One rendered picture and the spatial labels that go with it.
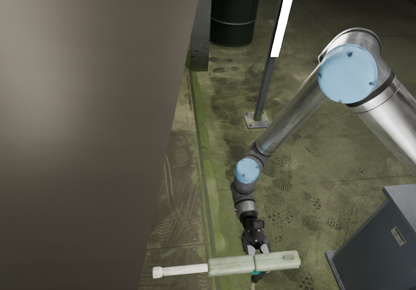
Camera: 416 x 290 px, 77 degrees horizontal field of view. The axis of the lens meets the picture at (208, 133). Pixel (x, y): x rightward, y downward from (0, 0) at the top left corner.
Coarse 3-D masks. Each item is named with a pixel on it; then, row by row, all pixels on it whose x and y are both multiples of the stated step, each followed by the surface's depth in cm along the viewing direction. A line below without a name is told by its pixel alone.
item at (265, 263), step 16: (240, 256) 87; (256, 256) 87; (272, 256) 87; (288, 256) 85; (160, 272) 83; (176, 272) 83; (192, 272) 84; (208, 272) 84; (224, 272) 83; (240, 272) 85
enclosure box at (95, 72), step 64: (0, 0) 16; (64, 0) 16; (128, 0) 17; (192, 0) 17; (0, 64) 19; (64, 64) 19; (128, 64) 20; (0, 128) 22; (64, 128) 23; (128, 128) 24; (0, 192) 28; (64, 192) 30; (128, 192) 31; (0, 256) 38; (64, 256) 40; (128, 256) 44
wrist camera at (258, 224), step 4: (248, 220) 98; (252, 220) 97; (256, 220) 92; (260, 220) 92; (248, 224) 95; (252, 224) 91; (256, 224) 91; (260, 224) 91; (252, 228) 91; (256, 228) 91; (260, 228) 91
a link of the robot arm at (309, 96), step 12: (312, 72) 79; (312, 84) 78; (300, 96) 83; (312, 96) 80; (324, 96) 79; (288, 108) 88; (300, 108) 84; (312, 108) 83; (276, 120) 94; (288, 120) 89; (300, 120) 88; (264, 132) 102; (276, 132) 95; (288, 132) 93; (252, 144) 114; (264, 144) 102; (276, 144) 99; (252, 156) 106; (264, 156) 106
